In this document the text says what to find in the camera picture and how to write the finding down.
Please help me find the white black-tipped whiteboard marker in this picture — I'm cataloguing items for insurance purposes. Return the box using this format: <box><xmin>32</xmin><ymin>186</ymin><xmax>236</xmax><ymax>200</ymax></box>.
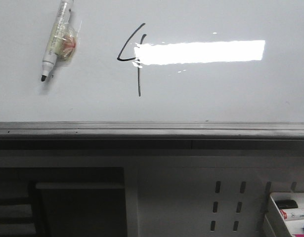
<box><xmin>41</xmin><ymin>0</ymin><xmax>77</xmax><ymax>82</ymax></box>

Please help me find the white whiteboard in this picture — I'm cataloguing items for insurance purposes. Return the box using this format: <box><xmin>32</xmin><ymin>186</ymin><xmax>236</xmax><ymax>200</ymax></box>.
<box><xmin>0</xmin><ymin>0</ymin><xmax>304</xmax><ymax>122</ymax></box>

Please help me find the white perforated stand panel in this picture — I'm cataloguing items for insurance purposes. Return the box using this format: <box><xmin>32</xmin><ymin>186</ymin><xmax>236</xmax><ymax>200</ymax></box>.
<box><xmin>124</xmin><ymin>156</ymin><xmax>304</xmax><ymax>237</ymax></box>

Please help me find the dark shelf unit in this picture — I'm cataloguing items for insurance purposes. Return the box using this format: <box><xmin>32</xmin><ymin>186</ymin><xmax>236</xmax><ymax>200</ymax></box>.
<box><xmin>0</xmin><ymin>167</ymin><xmax>128</xmax><ymax>237</ymax></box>

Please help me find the black marker cap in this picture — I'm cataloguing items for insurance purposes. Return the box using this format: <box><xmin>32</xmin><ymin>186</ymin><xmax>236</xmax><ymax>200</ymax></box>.
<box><xmin>275</xmin><ymin>199</ymin><xmax>298</xmax><ymax>209</ymax></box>

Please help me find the red-capped white marker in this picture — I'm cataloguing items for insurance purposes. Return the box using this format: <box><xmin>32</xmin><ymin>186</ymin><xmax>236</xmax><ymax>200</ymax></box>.
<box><xmin>279</xmin><ymin>208</ymin><xmax>304</xmax><ymax>221</ymax></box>

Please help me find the grey whiteboard ledge rail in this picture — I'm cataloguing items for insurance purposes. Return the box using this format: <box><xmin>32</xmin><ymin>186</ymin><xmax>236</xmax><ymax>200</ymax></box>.
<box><xmin>0</xmin><ymin>121</ymin><xmax>304</xmax><ymax>142</ymax></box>

